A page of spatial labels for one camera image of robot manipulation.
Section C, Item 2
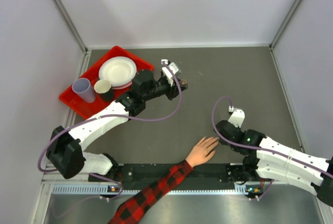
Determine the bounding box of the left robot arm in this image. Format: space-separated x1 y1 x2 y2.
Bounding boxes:
45 67 188 181

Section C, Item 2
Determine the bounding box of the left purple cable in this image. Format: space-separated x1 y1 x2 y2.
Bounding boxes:
37 60 183 201

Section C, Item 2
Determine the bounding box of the nail polish bottle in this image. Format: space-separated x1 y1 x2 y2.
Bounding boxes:
180 80 188 86

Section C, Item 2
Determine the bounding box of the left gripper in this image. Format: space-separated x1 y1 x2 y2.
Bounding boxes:
143 77 187 102

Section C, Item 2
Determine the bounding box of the red plaid sleeve forearm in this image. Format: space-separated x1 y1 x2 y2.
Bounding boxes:
109 160 193 224

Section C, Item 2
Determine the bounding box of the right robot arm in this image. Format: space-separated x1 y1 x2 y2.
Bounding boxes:
213 120 332 206

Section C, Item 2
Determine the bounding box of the slotted cable duct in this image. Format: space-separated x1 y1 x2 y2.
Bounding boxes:
52 182 263 195

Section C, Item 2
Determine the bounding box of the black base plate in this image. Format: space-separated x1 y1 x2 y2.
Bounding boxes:
88 161 244 186

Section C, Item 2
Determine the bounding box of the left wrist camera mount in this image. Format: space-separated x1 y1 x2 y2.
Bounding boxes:
161 59 181 86

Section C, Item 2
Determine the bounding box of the cream paper cup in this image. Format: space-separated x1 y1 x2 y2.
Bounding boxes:
94 80 112 94

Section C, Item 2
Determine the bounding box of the purple cable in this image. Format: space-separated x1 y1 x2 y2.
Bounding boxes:
211 96 333 200
37 60 183 201

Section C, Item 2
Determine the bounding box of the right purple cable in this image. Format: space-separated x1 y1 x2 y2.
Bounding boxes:
211 96 333 200

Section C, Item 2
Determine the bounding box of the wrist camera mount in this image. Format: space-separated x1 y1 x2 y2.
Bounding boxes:
161 59 181 86
228 106 245 128

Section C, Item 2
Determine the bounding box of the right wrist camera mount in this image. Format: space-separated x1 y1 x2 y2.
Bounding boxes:
228 106 245 128

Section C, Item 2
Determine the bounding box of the mannequin hand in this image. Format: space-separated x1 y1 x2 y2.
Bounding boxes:
185 137 219 168

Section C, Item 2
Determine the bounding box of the lilac plastic cup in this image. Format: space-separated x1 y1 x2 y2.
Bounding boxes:
71 77 96 103

